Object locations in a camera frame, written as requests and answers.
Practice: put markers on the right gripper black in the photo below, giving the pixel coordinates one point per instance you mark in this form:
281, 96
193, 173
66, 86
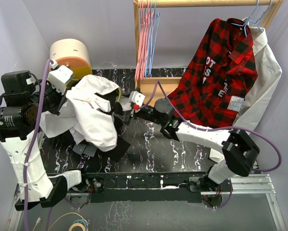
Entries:
124, 119

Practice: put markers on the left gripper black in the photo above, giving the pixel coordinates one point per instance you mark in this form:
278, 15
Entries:
60, 99

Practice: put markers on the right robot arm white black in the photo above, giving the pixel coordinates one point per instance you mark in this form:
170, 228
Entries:
237, 147

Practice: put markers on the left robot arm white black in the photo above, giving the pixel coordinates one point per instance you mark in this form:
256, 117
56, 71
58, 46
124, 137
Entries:
23, 98

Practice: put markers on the red black plaid shirt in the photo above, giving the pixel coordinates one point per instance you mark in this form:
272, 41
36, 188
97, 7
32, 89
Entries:
219, 76

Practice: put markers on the cream white hanging shirt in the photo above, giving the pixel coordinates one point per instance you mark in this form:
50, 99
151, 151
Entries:
251, 108

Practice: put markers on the black garment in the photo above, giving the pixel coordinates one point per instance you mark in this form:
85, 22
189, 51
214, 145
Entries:
117, 152

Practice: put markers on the olive green basket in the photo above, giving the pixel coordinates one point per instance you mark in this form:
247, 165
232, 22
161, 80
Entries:
118, 91

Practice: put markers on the wooden clothes rack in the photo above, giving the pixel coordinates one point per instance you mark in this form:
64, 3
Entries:
147, 85

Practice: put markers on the grey garment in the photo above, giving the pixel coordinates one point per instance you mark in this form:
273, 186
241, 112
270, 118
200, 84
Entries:
86, 149

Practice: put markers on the cream orange yellow cylinder container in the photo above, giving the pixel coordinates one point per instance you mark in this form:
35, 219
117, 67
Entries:
73, 54

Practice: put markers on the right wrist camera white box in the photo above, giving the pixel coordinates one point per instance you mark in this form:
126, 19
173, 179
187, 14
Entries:
137, 99

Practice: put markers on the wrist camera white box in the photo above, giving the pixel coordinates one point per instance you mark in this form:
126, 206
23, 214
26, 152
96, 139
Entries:
137, 99
60, 78

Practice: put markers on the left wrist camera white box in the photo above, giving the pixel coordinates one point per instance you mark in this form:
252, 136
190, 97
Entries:
60, 78

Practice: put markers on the pink wire hanger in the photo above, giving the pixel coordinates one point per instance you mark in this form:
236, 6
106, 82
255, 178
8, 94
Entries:
144, 12

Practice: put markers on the blue wire hanger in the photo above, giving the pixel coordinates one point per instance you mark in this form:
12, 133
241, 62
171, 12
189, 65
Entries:
151, 22

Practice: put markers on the aluminium frame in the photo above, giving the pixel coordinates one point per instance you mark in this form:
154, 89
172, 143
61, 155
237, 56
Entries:
251, 206

